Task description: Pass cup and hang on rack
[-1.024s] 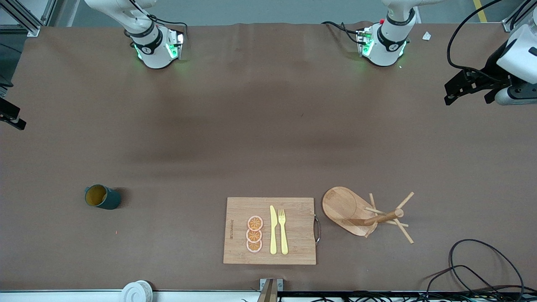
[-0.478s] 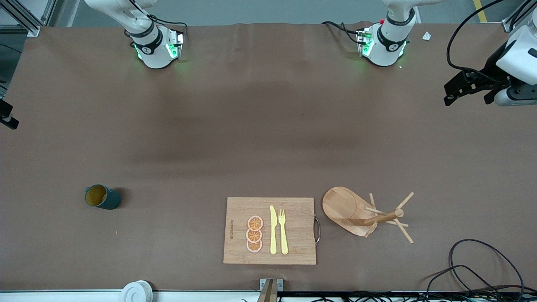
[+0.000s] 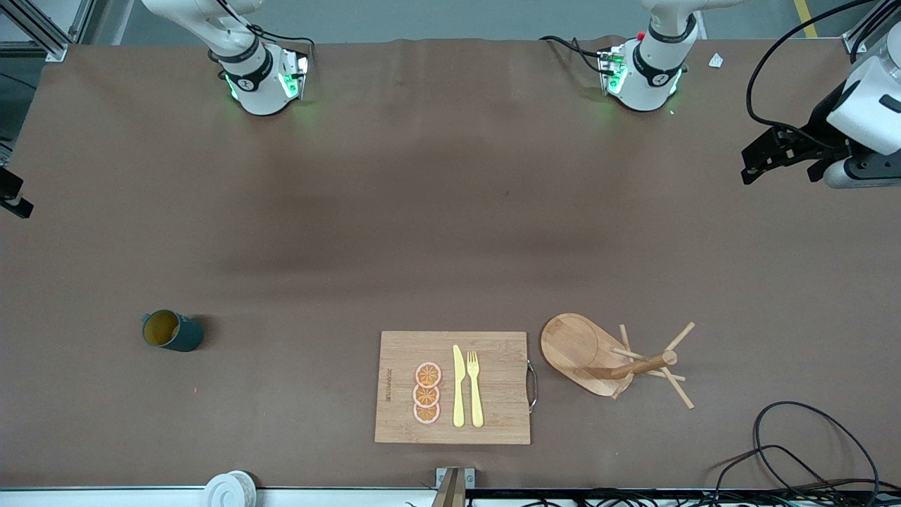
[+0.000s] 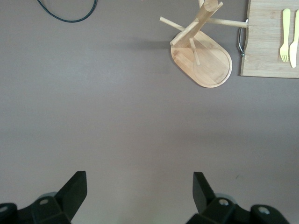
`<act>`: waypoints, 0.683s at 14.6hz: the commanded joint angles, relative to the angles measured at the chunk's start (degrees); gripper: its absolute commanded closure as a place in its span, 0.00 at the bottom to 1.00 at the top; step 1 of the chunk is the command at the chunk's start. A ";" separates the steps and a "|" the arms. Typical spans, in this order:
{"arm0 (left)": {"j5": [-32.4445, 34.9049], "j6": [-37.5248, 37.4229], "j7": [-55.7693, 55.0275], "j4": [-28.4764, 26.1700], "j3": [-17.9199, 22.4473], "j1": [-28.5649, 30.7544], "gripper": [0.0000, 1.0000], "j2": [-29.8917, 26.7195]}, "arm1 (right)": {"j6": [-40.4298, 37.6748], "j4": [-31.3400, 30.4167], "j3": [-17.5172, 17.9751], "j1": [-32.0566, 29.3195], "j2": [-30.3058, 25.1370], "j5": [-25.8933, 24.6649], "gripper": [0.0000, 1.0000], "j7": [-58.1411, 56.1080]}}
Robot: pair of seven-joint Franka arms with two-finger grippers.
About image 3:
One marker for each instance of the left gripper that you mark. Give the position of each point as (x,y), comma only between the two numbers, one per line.
(822,128)

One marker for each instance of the teal cup yellow inside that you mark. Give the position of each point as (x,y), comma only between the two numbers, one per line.
(176,332)

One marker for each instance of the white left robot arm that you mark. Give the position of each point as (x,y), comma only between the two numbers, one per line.
(644,84)

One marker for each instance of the wooden cup rack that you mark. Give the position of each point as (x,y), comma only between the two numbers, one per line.
(574,348)

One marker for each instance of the white paper scrap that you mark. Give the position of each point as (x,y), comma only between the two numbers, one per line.
(716,60)

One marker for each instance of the white tape roll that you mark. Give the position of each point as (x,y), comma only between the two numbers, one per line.
(229,489)

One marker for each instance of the bamboo cutting board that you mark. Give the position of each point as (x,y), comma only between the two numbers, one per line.
(493,387)

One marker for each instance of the yellow plastic fork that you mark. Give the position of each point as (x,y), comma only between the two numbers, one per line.
(476,398)

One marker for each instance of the yellow plastic knife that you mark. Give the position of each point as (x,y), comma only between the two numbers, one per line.
(458,387)

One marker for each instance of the orange slice toy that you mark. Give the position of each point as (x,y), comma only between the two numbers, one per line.
(428,374)
(426,396)

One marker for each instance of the brown wooden strut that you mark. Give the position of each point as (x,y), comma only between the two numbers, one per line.
(450,493)

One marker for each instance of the grey metal bracket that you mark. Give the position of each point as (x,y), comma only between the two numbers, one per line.
(469,477)

